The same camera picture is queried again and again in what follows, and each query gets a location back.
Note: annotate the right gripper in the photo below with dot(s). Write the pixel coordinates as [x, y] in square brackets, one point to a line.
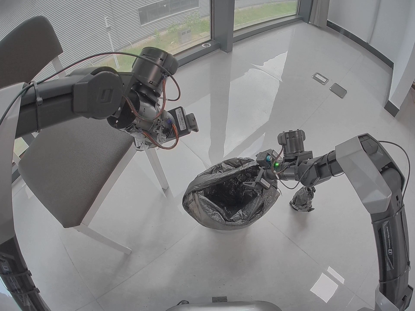
[268, 177]

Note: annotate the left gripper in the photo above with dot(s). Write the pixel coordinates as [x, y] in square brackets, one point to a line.
[163, 131]

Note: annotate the black plastic bag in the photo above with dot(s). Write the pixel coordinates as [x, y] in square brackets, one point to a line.
[197, 199]

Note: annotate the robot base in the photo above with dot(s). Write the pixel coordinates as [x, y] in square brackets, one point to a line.
[223, 305]

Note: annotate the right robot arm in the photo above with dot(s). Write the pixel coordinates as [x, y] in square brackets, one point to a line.
[363, 170]

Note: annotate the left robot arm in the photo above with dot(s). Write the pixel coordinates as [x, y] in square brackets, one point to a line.
[55, 102]

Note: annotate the crumpled black plastic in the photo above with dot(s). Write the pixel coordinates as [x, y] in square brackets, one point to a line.
[302, 200]

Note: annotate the grey chair with white legs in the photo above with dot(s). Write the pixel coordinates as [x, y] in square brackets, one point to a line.
[71, 167]

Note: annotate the white curtain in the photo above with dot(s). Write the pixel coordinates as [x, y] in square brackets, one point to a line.
[319, 2]

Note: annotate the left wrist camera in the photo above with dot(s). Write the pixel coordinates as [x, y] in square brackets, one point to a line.
[183, 121]

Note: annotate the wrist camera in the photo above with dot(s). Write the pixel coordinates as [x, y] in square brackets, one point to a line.
[183, 121]
[267, 159]

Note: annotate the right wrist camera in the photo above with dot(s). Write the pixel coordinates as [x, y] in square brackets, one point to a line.
[267, 159]

